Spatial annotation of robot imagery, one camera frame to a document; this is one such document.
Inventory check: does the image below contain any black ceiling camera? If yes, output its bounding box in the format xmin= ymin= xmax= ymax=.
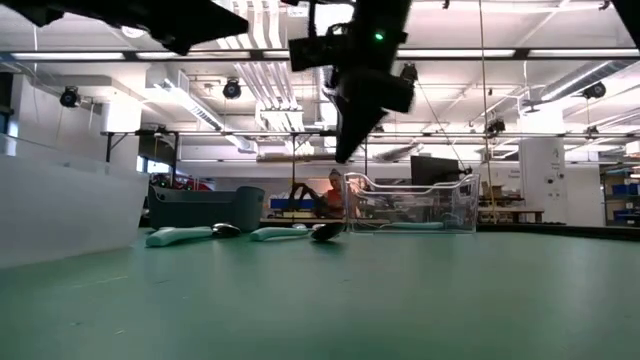
xmin=582 ymin=80 xmax=608 ymax=100
xmin=58 ymin=85 xmax=83 ymax=109
xmin=399 ymin=62 xmax=420 ymax=85
xmin=483 ymin=115 xmax=507 ymax=139
xmin=221 ymin=77 xmax=243 ymax=101

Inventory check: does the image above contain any blue-handled dark spoon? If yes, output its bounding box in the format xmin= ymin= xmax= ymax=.
xmin=308 ymin=221 xmax=346 ymax=243

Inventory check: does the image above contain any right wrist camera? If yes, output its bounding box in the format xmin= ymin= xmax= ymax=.
xmin=288 ymin=34 xmax=351 ymax=73

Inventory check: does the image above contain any clear plastic bin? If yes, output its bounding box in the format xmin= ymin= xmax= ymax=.
xmin=343 ymin=172 xmax=481 ymax=235

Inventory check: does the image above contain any gray-blue plastic bin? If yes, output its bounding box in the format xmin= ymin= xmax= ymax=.
xmin=148 ymin=185 xmax=266 ymax=234

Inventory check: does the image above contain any blue crate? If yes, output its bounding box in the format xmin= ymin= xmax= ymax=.
xmin=269 ymin=197 xmax=316 ymax=211

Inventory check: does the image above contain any black monitor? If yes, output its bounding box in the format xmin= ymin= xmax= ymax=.
xmin=409 ymin=154 xmax=474 ymax=186

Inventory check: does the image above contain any shelf with blue bins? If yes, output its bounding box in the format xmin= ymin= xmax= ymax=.
xmin=599 ymin=164 xmax=640 ymax=227

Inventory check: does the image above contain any silver ventilation duct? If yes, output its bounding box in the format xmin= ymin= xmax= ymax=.
xmin=307 ymin=0 xmax=379 ymax=159

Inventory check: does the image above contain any black overhead frame beam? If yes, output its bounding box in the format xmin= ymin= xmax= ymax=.
xmin=0 ymin=47 xmax=640 ymax=64

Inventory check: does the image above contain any green table mat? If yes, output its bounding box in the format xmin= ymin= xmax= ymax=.
xmin=0 ymin=222 xmax=640 ymax=360

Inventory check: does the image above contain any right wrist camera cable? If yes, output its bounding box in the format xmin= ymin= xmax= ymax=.
xmin=279 ymin=0 xmax=351 ymax=41

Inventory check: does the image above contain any black wall screen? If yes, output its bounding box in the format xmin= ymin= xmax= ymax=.
xmin=137 ymin=130 xmax=180 ymax=169

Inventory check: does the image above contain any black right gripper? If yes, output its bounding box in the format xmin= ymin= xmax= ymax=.
xmin=327 ymin=29 xmax=416 ymax=164

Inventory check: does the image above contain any person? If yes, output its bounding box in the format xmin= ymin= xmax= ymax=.
xmin=322 ymin=168 xmax=347 ymax=220

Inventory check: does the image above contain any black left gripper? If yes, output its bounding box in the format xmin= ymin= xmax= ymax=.
xmin=0 ymin=0 xmax=250 ymax=56

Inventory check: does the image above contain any black background rack frame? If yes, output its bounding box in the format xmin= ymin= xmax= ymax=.
xmin=99 ymin=127 xmax=371 ymax=221

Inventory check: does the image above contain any wooden background table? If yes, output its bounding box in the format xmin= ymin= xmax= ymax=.
xmin=479 ymin=207 xmax=546 ymax=225

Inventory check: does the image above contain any frosted white plastic bin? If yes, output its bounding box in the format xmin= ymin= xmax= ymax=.
xmin=0 ymin=132 xmax=150 ymax=270

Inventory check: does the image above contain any thin hanging cable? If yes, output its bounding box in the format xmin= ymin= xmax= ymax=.
xmin=477 ymin=0 xmax=501 ymax=221

